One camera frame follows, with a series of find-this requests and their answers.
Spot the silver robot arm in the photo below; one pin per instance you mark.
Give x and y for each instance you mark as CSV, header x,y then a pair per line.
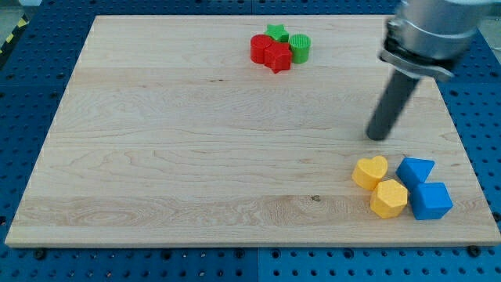
x,y
429,37

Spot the light wooden board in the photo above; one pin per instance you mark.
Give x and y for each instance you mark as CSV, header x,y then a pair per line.
x,y
168,135

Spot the red star block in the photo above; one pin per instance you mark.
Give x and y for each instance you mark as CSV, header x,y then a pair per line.
x,y
278,57

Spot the red cylinder block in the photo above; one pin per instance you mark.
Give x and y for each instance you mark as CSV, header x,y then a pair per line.
x,y
258,44

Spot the green cylinder block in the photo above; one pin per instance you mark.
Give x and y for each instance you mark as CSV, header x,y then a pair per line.
x,y
300,45

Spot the green star block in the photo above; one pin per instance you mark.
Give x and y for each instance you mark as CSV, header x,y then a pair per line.
x,y
277,32

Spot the yellow heart block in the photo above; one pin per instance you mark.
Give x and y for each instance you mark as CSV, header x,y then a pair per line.
x,y
368,172

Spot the yellow hexagon block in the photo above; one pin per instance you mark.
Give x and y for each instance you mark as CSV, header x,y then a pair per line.
x,y
388,199

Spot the blue triangle block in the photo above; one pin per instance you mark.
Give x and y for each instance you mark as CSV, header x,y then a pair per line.
x,y
414,171

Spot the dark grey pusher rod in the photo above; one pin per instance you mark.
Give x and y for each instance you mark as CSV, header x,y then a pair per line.
x,y
398,90

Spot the blue cube block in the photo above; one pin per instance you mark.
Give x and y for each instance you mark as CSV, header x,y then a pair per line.
x,y
430,201

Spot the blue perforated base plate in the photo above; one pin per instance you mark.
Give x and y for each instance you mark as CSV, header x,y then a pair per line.
x,y
40,47

